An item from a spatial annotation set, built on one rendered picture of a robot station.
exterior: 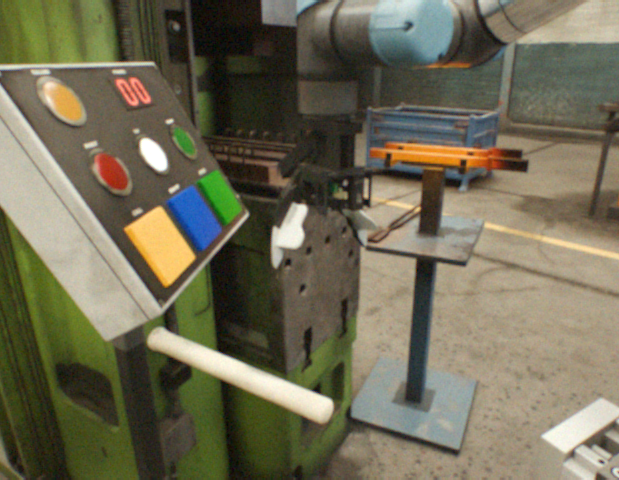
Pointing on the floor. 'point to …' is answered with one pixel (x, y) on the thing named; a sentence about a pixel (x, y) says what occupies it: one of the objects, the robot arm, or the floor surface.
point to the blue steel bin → (431, 133)
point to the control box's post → (139, 403)
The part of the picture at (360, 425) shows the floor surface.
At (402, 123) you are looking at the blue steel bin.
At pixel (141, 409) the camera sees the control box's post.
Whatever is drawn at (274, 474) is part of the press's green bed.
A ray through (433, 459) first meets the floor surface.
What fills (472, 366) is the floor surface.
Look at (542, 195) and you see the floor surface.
